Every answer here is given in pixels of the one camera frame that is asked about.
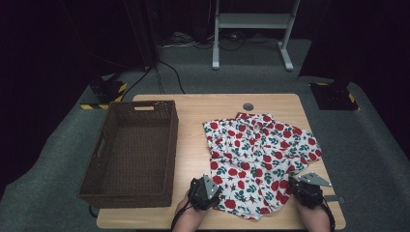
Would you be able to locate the black base with yellow stripes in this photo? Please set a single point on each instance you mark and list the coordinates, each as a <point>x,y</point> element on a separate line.
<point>108,92</point>

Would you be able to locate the person's right hand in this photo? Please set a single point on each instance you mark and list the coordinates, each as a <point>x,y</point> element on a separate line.
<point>312,216</point>

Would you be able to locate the brown woven basket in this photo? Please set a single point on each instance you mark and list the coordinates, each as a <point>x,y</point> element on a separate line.
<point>135,154</point>

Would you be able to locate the white metal stand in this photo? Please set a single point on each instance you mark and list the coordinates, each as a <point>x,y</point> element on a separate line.
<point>251,21</point>

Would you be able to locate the white rose print shirt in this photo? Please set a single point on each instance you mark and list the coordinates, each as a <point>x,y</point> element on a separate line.
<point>257,154</point>

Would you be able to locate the black upright column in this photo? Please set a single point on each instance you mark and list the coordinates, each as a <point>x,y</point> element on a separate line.
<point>141,32</point>

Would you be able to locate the person's left hand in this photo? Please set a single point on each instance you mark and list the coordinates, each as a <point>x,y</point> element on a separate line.
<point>188,214</point>

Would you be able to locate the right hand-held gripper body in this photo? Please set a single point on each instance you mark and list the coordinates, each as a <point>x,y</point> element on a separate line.
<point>309,195</point>

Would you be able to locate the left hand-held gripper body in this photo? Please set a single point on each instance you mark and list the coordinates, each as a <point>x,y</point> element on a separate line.
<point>201,193</point>

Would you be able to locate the round grey table grommet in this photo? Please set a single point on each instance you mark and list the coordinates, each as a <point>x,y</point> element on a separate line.
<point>248,106</point>

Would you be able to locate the black square base plate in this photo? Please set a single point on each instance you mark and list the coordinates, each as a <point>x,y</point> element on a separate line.
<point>333,96</point>

